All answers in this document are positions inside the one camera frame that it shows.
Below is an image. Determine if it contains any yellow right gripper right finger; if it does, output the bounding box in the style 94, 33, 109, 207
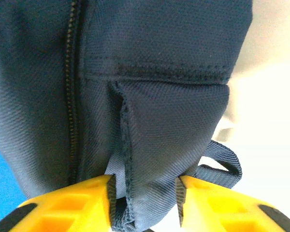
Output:
175, 175, 290, 232

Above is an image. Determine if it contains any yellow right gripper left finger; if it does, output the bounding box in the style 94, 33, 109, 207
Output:
0, 174, 117, 232

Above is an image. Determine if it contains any navy blue student backpack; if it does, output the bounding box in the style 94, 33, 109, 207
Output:
0, 0, 254, 232

